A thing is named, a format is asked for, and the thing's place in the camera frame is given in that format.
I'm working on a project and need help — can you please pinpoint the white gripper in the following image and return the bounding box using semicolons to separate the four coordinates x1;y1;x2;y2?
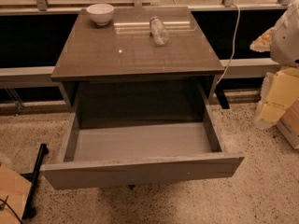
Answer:
253;67;299;130

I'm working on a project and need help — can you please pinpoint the grey top drawer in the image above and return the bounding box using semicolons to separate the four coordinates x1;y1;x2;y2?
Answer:
41;79;244;189

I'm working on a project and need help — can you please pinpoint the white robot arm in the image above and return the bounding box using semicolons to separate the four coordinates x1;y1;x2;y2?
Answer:
249;0;299;130

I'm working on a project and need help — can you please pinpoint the grey drawer cabinet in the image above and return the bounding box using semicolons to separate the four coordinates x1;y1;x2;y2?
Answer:
50;6;225;112

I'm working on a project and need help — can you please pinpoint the clear plastic bottle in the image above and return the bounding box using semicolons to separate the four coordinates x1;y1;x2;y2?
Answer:
149;16;169;46

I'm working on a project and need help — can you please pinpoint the white ceramic bowl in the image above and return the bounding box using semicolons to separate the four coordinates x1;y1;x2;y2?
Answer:
86;4;114;25

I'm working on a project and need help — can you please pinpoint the black metal stand leg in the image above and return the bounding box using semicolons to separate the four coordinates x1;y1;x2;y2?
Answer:
22;143;49;219

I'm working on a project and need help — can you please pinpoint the white power cable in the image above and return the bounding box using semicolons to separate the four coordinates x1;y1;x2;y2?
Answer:
216;3;242;86

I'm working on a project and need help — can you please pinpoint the black thin cable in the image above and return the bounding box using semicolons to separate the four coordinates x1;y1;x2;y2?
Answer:
0;195;24;224

